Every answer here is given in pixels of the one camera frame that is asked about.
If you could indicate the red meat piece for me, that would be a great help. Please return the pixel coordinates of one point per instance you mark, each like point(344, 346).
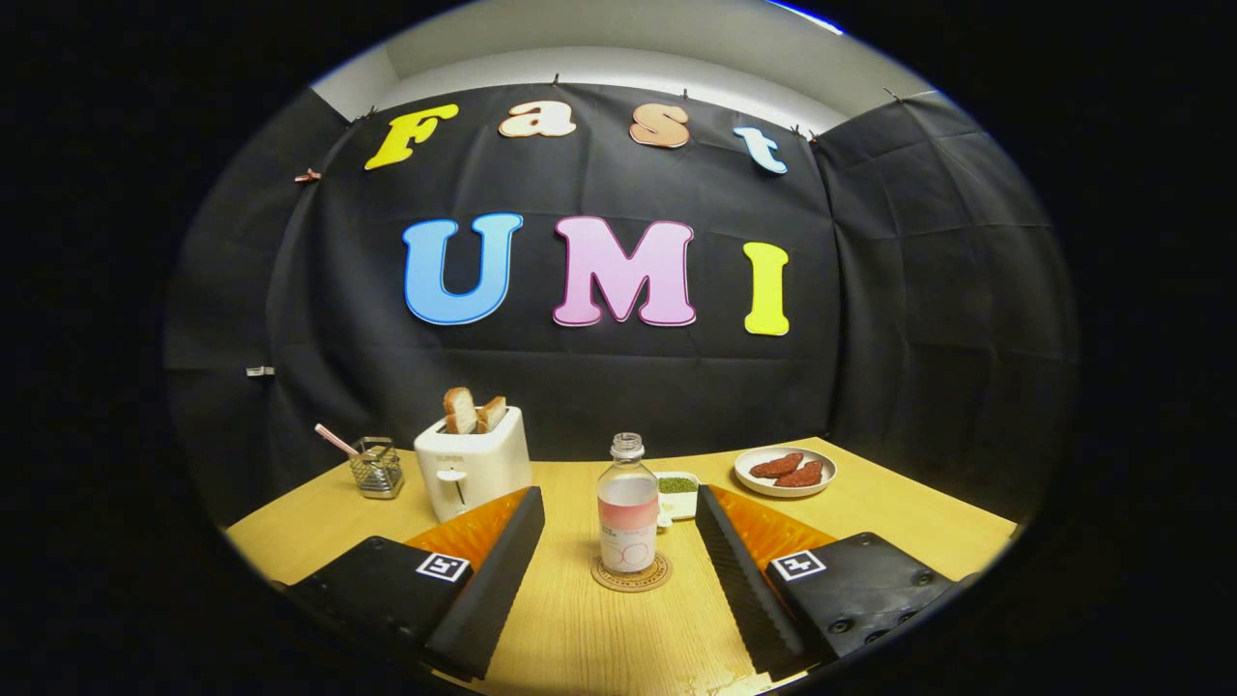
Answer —
point(802, 475)
point(776, 466)

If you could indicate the white divided grain dish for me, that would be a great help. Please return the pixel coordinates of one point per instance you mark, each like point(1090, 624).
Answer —
point(678, 498)

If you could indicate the round cork coaster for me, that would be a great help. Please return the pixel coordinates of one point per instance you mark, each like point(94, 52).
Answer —
point(609, 582)

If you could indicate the wooden table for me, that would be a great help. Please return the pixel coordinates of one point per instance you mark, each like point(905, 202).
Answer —
point(580, 638)

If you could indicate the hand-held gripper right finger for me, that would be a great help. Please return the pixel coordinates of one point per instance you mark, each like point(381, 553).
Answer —
point(749, 599)

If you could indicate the clear glass juice bottle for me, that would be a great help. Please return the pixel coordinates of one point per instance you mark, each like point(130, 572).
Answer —
point(627, 512)

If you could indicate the black backdrop cloth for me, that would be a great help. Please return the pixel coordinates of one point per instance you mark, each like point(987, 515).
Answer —
point(618, 387)

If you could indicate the white toaster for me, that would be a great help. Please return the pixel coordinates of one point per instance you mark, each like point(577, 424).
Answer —
point(483, 464)

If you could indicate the toasted bread slice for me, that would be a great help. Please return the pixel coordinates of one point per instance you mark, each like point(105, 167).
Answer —
point(460, 411)
point(491, 416)

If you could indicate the white round plate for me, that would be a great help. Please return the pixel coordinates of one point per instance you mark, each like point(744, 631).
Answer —
point(817, 454)

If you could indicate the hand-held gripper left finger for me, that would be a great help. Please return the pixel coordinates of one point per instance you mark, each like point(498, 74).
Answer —
point(488, 599)

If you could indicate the pink straw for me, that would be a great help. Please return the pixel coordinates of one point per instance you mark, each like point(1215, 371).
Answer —
point(333, 440)

